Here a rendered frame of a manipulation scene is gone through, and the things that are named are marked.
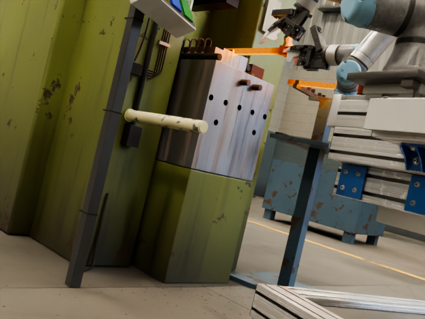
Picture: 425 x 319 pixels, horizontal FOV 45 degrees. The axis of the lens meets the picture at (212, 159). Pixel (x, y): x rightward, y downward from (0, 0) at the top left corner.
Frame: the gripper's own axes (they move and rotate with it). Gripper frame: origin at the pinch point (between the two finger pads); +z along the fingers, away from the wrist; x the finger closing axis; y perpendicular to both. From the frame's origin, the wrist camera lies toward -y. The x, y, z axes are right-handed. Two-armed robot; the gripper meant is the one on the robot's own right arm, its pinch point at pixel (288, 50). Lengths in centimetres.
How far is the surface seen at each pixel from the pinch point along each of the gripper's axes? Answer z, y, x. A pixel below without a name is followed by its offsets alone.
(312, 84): 13.0, 4.0, 37.2
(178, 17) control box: 7, 5, -50
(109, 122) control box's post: 18, 44, -60
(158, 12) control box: 6, 6, -59
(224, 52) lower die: 27.7, 3.0, -6.8
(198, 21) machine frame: 75, -21, 14
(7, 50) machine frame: 134, 16, -54
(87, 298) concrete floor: 9, 100, -59
